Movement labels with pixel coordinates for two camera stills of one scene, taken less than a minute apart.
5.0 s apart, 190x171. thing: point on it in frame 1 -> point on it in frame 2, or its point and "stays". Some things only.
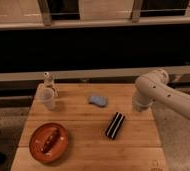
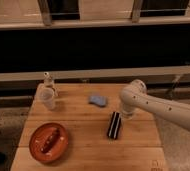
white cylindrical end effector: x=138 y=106 -> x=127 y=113
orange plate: x=49 y=142 stays
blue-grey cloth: x=100 y=101 stays
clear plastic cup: x=47 y=98 stays
